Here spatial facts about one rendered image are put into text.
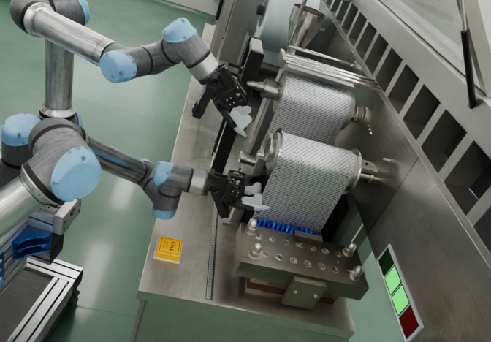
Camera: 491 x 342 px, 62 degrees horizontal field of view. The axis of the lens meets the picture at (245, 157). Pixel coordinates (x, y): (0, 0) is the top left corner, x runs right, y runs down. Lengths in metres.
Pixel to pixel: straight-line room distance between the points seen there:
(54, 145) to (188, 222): 0.59
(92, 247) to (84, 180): 1.53
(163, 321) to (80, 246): 1.26
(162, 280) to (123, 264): 1.20
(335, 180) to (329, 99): 0.29
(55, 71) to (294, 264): 0.95
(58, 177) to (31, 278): 1.19
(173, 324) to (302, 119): 0.77
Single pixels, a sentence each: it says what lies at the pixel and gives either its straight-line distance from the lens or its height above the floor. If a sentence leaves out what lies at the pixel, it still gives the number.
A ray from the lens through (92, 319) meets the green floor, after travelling 2.23.
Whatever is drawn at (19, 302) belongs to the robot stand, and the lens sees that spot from 2.04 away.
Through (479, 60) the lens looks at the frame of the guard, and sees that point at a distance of 1.05.
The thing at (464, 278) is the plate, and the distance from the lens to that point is 0.97.
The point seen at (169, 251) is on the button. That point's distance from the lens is 1.30.
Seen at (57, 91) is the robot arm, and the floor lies 1.15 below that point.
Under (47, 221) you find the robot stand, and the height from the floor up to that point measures 0.73.
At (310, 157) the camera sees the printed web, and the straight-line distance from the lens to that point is 1.23.
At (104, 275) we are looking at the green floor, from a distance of 2.38.
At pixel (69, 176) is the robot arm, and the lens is 0.97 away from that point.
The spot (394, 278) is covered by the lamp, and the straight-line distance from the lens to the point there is 1.15.
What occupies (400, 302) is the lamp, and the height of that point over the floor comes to 1.18.
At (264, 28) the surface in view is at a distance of 2.12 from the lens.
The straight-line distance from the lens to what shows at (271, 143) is 1.23.
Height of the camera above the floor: 1.88
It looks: 32 degrees down
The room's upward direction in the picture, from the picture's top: 21 degrees clockwise
